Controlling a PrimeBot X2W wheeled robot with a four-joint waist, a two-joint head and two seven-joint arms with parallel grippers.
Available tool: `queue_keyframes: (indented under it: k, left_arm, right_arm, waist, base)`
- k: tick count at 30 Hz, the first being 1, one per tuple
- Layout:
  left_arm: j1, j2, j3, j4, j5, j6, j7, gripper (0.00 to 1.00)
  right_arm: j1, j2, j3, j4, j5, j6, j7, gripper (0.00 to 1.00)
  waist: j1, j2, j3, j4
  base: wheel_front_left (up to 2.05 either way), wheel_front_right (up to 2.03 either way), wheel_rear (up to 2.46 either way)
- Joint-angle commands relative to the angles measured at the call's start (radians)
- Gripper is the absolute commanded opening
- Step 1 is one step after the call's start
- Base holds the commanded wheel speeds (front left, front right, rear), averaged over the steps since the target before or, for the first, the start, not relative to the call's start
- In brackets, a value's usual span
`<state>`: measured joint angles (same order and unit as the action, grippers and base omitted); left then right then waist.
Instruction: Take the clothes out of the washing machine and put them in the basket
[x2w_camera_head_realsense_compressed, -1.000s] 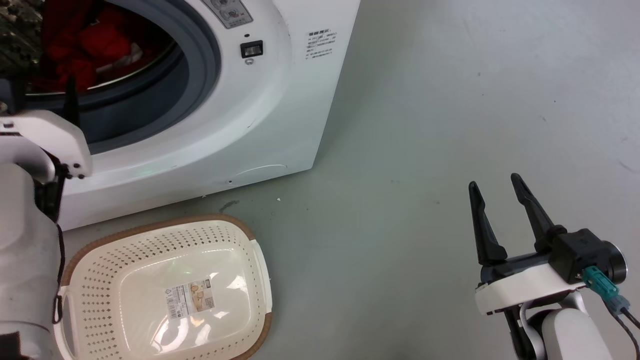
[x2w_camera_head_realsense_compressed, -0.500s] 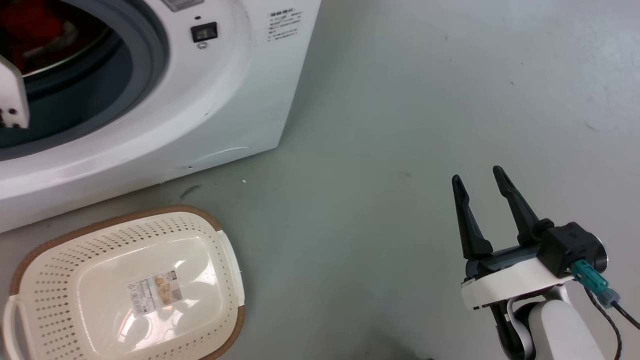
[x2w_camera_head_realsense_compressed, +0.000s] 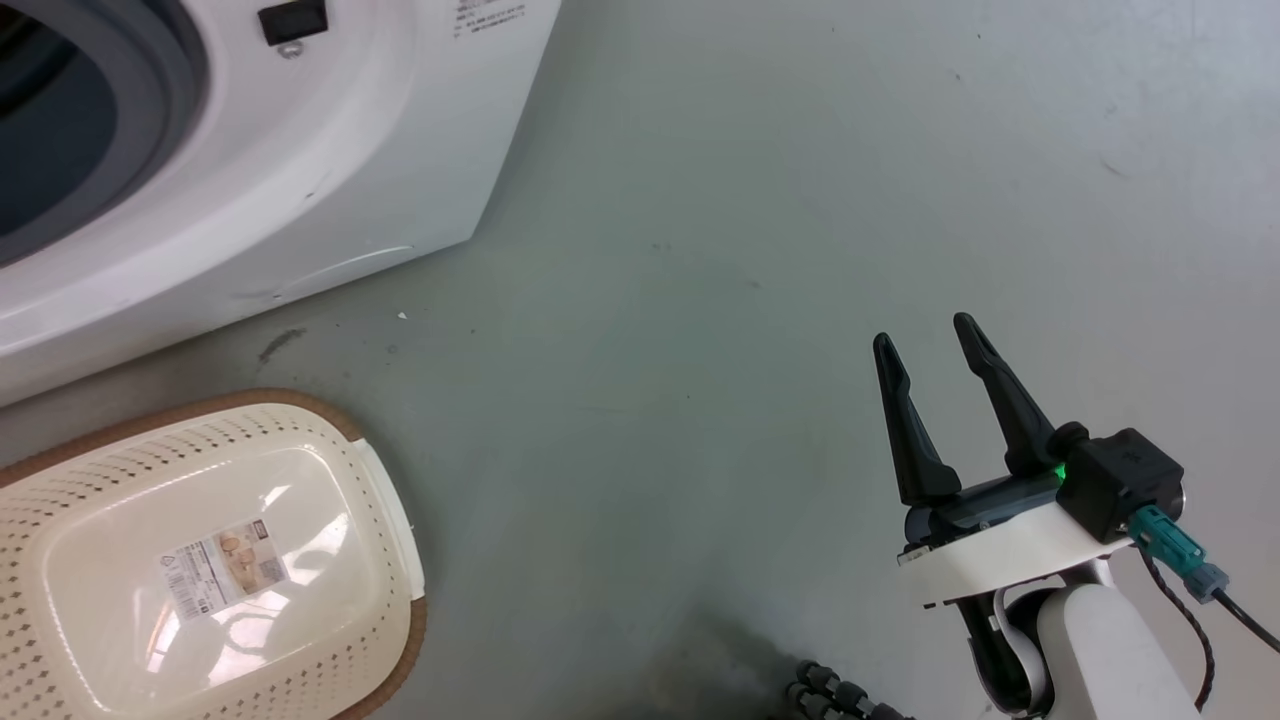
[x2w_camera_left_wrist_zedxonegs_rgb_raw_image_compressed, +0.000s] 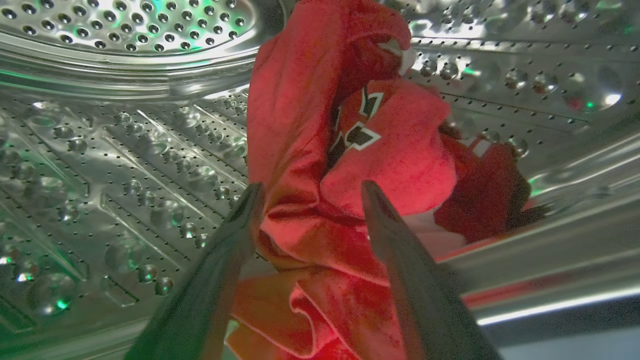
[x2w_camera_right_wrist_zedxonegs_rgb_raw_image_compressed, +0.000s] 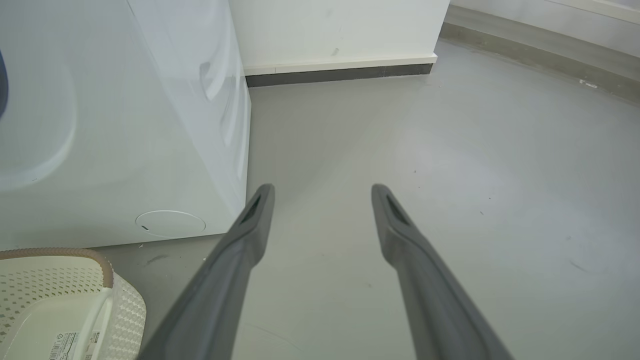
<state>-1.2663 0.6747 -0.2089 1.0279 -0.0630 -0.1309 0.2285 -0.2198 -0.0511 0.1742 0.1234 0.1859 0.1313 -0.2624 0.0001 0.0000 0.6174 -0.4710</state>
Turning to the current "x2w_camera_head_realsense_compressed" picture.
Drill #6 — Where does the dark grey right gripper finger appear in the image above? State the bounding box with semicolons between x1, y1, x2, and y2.
952;312;1059;478
872;332;963;508

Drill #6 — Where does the cream perforated laundry basket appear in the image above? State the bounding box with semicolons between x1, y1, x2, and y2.
0;388;430;720

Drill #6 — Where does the thin black braided cable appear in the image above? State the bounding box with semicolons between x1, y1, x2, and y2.
1138;545;1218;713

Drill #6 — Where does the black washer door latch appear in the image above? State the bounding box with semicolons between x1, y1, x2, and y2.
257;0;330;60

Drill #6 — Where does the black corrugated cable conduit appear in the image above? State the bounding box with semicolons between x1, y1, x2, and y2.
784;659;913;720

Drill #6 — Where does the grey rubber door gasket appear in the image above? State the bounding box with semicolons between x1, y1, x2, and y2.
0;0;212;268

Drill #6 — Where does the white front-load washing machine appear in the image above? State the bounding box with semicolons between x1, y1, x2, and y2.
0;0;563;408

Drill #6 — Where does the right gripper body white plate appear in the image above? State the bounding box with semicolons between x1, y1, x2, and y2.
896;470;1138;610

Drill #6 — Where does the basket product label sticker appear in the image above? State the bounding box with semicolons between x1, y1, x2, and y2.
154;519;292;623

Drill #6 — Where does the teal plug black camera cable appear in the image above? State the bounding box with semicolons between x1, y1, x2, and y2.
1127;503;1280;654

